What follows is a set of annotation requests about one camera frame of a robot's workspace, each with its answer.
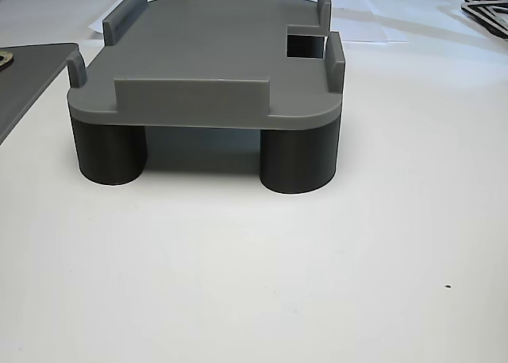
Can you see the black triangular frame piece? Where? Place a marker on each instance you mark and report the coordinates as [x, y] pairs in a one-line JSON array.
[[486, 19]]

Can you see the grey holder with black legs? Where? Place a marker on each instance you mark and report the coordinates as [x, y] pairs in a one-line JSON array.
[[206, 41]]

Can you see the grey flat tray plate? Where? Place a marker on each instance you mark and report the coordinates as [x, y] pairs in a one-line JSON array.
[[28, 89]]

